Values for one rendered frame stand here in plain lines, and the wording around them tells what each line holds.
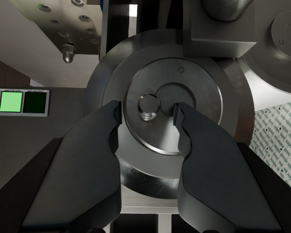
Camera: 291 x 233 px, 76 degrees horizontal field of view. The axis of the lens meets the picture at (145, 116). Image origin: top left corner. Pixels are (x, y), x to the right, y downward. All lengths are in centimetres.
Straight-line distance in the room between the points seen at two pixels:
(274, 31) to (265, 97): 6
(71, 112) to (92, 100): 36
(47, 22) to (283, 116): 48
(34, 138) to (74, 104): 13
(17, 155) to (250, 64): 54
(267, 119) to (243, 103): 18
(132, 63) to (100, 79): 3
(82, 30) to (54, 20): 6
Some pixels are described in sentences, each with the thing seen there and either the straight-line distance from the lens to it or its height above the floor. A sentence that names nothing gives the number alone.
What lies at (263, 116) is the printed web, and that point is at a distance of 37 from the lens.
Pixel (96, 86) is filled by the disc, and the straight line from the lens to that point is 17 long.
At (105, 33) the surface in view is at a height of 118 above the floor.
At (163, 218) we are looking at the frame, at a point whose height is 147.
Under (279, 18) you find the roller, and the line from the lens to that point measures 24.
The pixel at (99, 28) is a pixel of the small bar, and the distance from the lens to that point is 44.
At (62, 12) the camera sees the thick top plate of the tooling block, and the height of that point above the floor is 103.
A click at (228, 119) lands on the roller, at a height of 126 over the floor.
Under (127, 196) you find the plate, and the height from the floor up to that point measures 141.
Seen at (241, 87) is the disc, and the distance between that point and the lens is 19.
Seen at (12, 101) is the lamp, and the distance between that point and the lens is 59.
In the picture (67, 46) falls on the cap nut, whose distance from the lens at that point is 56.
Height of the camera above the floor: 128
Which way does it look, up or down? 8 degrees down
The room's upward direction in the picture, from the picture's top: 179 degrees counter-clockwise
